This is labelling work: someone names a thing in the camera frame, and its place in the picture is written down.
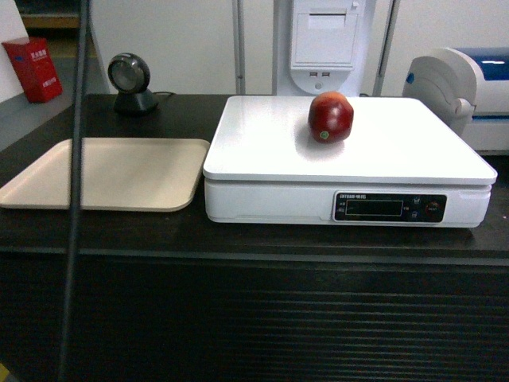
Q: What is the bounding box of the dark red mango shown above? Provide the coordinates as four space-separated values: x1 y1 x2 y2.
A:
308 92 354 143

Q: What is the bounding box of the white electronic scale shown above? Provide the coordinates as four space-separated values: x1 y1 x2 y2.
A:
204 95 497 228

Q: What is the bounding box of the beige plastic tray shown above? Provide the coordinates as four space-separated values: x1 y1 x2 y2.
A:
1 138 209 212

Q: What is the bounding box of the black barcode scanner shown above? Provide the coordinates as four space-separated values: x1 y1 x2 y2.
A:
107 53 158 116

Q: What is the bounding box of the white blue label printer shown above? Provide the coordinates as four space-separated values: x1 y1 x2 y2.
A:
402 47 508 154

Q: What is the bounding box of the red fire extinguisher box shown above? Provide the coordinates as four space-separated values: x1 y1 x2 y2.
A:
2 37 63 103

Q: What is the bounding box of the black hanging cable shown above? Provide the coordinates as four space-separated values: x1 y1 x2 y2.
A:
57 0 93 382

